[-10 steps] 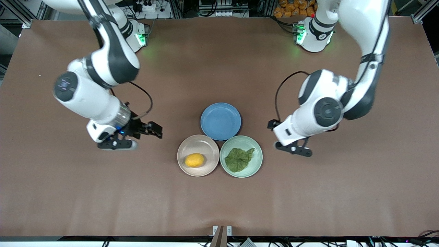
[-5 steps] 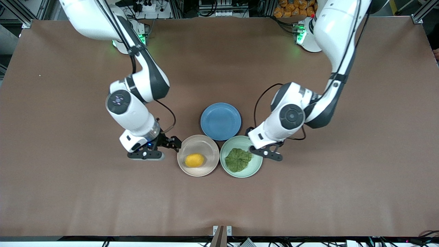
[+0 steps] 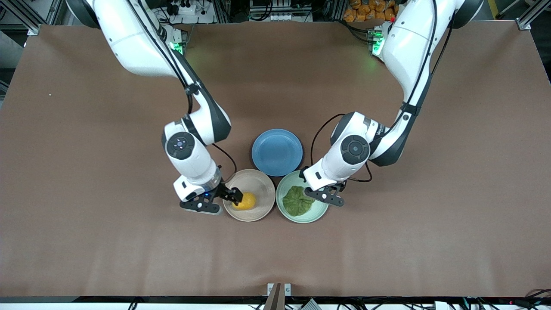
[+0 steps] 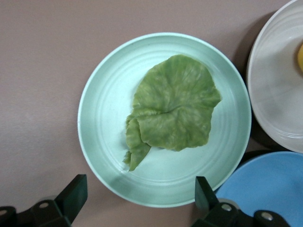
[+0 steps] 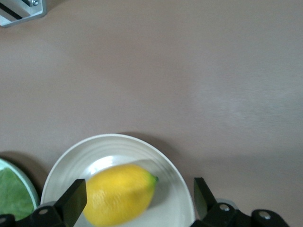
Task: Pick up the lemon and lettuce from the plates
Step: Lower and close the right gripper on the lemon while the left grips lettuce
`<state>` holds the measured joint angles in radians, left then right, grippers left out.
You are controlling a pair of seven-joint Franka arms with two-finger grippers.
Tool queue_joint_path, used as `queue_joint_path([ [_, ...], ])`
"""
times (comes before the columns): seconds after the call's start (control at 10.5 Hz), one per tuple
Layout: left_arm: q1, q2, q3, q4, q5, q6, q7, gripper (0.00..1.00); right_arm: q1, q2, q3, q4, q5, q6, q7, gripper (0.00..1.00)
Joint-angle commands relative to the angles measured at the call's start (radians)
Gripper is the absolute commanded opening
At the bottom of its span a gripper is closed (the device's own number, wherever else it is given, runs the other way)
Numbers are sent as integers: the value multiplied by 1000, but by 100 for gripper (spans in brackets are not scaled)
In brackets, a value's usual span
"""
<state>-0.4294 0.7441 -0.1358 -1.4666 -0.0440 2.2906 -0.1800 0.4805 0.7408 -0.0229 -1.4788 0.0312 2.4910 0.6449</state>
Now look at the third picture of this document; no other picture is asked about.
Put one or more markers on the green lettuce leaf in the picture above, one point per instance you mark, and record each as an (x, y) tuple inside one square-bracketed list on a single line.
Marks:
[(295, 202)]

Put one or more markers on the orange snack bag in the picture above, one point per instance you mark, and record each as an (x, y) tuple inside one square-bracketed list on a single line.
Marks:
[(366, 10)]

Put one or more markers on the white power strip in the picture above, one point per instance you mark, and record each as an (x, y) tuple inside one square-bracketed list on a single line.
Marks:
[(284, 17), (206, 18)]

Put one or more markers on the pale green plate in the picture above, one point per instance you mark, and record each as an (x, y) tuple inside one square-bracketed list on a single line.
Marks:
[(316, 213)]

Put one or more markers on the blue plate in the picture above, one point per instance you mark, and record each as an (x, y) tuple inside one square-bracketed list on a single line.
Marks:
[(277, 153)]

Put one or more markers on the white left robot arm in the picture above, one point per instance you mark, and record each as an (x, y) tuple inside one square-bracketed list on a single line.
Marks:
[(409, 51)]

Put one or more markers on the grey ribbed power adapter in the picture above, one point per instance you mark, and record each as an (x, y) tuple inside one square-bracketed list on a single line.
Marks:
[(310, 305)]

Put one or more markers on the yellow lemon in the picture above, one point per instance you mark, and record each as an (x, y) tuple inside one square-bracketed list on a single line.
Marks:
[(249, 201)]

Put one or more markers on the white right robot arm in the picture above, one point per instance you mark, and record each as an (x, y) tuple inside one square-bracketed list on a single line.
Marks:
[(129, 43)]

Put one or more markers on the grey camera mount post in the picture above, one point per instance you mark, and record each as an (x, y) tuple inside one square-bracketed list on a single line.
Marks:
[(274, 299)]

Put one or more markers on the beige plate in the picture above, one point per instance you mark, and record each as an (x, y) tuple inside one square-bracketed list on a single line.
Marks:
[(258, 185)]

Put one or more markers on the white mount bracket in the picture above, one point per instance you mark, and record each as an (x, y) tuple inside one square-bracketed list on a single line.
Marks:
[(287, 289)]

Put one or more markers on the aluminium frame profile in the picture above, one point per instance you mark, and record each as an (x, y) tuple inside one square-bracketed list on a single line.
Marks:
[(33, 29), (524, 25)]

